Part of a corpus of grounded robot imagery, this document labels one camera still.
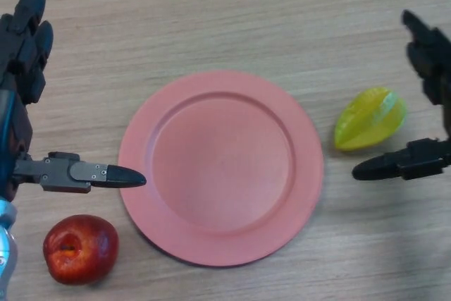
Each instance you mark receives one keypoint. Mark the yellow starfruit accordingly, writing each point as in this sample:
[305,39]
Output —
[363,124]

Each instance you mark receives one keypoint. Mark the red apple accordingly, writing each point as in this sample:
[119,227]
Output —
[84,257]

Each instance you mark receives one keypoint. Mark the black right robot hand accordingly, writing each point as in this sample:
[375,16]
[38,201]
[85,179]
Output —
[437,68]

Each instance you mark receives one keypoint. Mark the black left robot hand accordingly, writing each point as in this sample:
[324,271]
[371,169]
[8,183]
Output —
[23,54]

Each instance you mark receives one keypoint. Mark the pink round plate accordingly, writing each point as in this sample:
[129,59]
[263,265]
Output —
[222,170]

